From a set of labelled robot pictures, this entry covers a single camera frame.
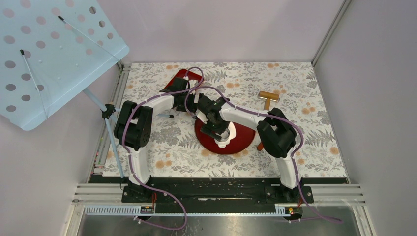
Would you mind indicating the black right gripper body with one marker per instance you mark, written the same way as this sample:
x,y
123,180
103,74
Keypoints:
x,y
219,127

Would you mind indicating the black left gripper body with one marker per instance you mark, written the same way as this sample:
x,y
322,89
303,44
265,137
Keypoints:
x,y
191,105

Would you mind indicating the white dough ball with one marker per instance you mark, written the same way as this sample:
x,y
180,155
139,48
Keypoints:
x,y
226,137

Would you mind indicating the round red tray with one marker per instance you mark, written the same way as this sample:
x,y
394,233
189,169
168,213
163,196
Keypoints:
x,y
243,139

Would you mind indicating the wooden double-ended rolling pin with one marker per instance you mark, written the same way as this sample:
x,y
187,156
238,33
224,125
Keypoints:
x,y
268,97

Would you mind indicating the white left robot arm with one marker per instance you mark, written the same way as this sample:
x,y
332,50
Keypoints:
x,y
133,127

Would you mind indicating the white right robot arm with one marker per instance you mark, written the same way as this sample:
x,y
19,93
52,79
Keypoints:
x,y
277,135

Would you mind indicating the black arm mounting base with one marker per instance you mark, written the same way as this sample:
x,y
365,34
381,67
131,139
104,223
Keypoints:
x,y
261,190

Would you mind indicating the floral table mat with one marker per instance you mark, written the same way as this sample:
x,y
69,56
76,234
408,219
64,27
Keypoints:
x,y
174,150

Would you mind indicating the rectangular red tray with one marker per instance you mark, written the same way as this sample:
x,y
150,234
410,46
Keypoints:
x,y
183,79

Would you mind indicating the light blue music stand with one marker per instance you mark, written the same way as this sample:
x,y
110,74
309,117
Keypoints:
x,y
51,52

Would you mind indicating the metal scraper wooden handle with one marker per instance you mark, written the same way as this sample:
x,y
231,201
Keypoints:
x,y
260,147

